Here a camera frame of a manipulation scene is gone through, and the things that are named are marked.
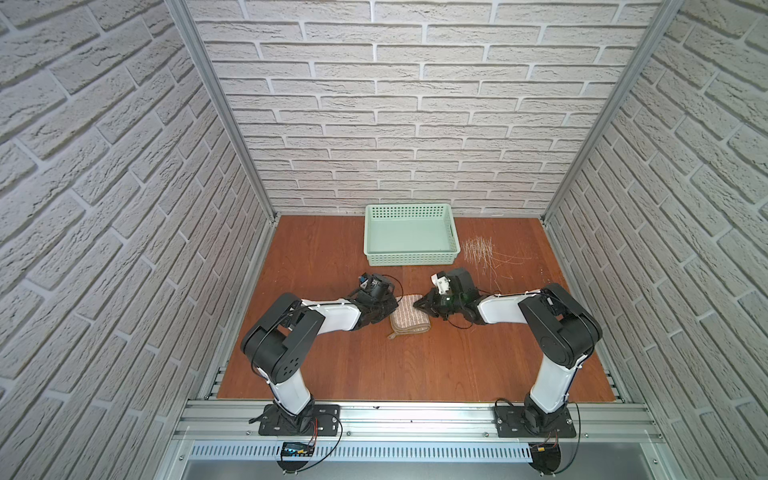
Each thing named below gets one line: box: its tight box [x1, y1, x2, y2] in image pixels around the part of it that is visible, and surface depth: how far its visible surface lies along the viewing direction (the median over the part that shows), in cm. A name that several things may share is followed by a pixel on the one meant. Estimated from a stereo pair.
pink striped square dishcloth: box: [388, 294, 431, 338], surface depth 91 cm
